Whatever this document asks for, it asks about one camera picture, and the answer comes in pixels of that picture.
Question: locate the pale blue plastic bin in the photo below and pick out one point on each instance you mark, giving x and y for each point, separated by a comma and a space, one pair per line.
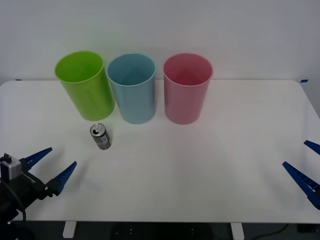
136, 102

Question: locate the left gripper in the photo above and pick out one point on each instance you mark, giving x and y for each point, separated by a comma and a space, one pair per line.
32, 188

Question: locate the pink plastic bin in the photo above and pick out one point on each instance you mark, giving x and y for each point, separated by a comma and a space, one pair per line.
183, 102

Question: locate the yellow-green plastic bin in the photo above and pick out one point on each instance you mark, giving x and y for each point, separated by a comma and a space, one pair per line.
87, 100

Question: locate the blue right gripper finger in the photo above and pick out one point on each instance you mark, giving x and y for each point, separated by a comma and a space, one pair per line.
313, 146
303, 181

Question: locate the silver and black drink can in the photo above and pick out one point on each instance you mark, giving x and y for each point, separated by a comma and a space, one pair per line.
103, 140

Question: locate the white table leg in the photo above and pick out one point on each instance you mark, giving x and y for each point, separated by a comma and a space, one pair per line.
237, 231
69, 229

